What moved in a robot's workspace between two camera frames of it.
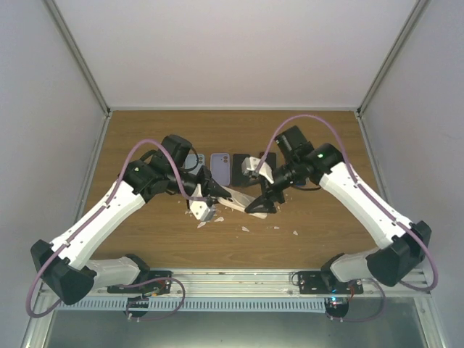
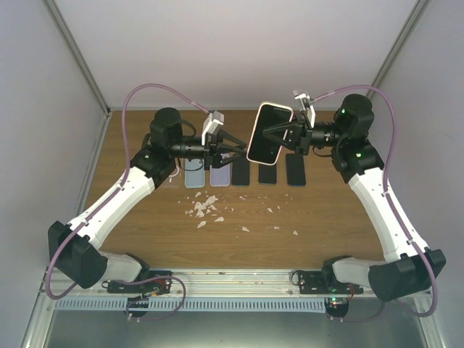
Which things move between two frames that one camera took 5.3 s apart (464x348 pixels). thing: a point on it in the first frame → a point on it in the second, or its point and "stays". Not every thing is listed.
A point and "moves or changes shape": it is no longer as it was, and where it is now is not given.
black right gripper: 267,189 → 301,136
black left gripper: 215,189 → 214,146
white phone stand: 240,201 → 262,148
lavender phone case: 220,168 stays
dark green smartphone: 238,179 stays
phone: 272,159 moves or changes shape
